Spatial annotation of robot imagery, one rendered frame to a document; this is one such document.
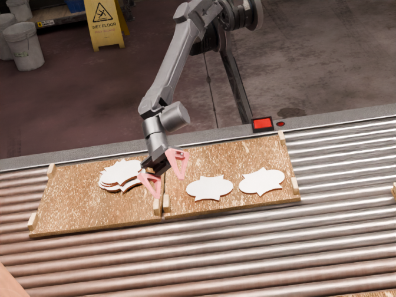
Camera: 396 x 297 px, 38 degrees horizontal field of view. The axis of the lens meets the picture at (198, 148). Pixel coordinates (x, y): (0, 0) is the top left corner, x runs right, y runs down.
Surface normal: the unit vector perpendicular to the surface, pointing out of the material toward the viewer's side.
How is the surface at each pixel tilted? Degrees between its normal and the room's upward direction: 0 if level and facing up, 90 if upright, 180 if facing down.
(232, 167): 0
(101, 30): 78
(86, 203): 0
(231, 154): 0
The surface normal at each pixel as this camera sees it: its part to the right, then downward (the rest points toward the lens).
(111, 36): -0.04, 0.38
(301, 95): -0.16, -0.82
